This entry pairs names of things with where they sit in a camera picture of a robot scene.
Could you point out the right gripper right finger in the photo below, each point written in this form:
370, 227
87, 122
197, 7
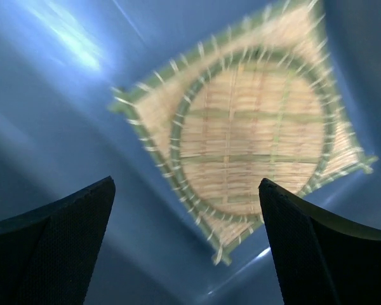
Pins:
319, 256

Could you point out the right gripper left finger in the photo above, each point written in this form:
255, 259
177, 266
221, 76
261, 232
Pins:
47, 255

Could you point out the round green-rimmed bamboo plate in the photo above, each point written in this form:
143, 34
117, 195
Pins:
247, 116

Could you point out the square bamboo mat tray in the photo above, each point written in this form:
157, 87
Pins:
296, 27

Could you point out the grey plastic bin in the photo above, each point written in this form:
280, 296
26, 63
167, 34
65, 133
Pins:
58, 62

